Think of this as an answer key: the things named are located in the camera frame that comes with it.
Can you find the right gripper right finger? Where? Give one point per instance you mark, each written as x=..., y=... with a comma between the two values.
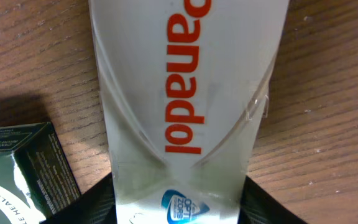
x=258, y=207

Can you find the dark green round-logo box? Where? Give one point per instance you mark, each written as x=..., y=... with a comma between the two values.
x=36, y=181

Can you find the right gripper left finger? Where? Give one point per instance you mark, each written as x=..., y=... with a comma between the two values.
x=96, y=206

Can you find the white Panadol box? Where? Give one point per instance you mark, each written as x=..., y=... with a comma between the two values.
x=183, y=85

